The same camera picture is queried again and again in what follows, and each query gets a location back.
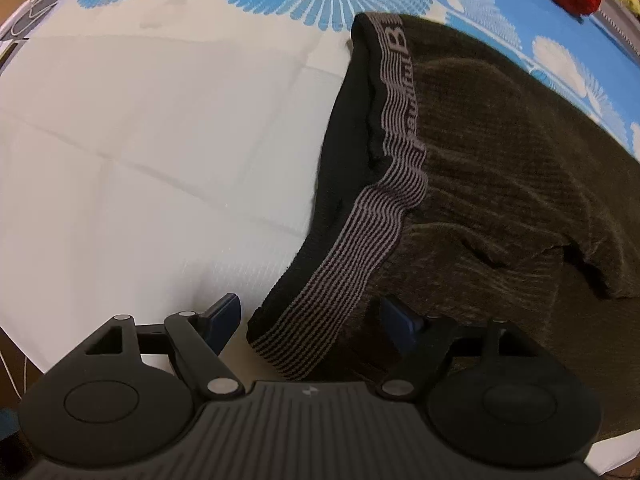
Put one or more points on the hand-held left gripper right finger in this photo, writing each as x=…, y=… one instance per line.
x=396, y=325

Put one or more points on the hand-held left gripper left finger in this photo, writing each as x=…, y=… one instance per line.
x=223, y=317

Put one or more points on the dark brown pants striped waistband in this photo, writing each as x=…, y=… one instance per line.
x=490, y=160

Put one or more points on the blue white printed blanket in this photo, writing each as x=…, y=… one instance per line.
x=125, y=160

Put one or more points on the dark patterned cloth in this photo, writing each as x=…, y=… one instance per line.
x=35, y=5

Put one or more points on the grey quilted bed pad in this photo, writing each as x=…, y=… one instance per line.
x=620, y=27

